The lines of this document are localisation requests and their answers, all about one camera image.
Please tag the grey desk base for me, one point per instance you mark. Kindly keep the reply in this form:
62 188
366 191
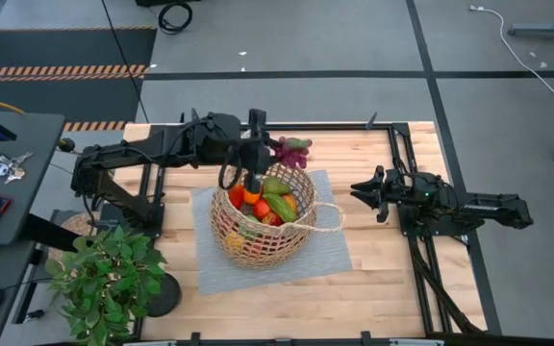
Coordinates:
546 31

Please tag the green pear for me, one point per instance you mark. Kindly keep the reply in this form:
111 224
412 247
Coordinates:
276 185

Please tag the black round knob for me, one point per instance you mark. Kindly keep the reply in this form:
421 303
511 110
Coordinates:
67 144

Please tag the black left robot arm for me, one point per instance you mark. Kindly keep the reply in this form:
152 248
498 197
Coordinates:
161 146

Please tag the black plant pot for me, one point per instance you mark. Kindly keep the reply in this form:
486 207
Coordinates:
168 298

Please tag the round red tomato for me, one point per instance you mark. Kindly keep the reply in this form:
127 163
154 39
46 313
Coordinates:
261 209

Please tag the yellow lemon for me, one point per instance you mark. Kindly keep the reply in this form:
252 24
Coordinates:
234 239

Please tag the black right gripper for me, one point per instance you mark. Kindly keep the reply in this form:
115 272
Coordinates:
414 192

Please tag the green leafy plant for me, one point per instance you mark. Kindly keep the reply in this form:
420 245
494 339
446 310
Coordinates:
104 283

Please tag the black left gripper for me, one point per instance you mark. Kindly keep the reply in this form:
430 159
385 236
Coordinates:
253 154

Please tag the dark grey desk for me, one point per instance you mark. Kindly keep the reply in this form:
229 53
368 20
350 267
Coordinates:
27 144

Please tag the grey woven table mat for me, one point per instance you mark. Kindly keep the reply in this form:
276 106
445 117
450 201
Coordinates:
325 259

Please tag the purple grape bunch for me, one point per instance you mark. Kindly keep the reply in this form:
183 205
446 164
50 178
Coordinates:
292 153

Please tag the black aluminium table frame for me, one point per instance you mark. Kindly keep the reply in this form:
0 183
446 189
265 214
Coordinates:
344 127

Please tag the green cucumber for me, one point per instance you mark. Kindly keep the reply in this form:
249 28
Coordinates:
280 207

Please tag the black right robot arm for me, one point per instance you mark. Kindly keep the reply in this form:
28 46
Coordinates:
488 206

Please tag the black hazard striped floor mat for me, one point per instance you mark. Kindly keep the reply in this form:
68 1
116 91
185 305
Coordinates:
65 48

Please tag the round woven placemat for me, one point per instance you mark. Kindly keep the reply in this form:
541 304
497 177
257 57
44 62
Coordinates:
79 225

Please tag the red yellow peach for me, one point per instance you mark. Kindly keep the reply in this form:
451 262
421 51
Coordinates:
272 219

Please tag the long red orange pepper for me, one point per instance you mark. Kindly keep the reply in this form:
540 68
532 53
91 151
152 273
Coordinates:
236 196

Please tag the orange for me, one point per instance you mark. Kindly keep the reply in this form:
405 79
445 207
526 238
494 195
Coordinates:
252 197

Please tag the key bunch with fob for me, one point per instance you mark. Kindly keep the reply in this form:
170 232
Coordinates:
5 168

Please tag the frame corner clamp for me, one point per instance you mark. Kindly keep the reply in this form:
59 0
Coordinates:
371 120
194 114

